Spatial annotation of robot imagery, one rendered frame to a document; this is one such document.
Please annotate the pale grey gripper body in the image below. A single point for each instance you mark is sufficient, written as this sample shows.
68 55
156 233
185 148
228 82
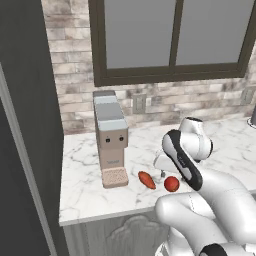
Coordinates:
162 162

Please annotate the red onion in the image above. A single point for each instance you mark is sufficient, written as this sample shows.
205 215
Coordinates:
171 184

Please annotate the dark grey fridge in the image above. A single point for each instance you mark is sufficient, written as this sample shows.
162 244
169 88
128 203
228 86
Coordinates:
30 133

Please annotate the dark framed window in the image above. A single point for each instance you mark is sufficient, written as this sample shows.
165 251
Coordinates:
166 36

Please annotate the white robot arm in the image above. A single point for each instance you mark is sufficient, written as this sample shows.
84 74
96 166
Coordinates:
220 196

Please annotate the beige and grey coffee machine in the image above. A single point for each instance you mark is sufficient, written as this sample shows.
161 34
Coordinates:
111 140

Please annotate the grey wall outlet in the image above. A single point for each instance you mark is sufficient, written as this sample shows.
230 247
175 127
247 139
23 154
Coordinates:
139 103
248 95

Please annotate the orange sweet potato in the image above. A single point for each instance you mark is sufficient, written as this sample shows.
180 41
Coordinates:
147 180

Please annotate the grey carved cupboard door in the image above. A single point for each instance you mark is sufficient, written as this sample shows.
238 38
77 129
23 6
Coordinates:
116 236

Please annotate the dark grey round object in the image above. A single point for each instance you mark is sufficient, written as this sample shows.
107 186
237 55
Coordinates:
253 117

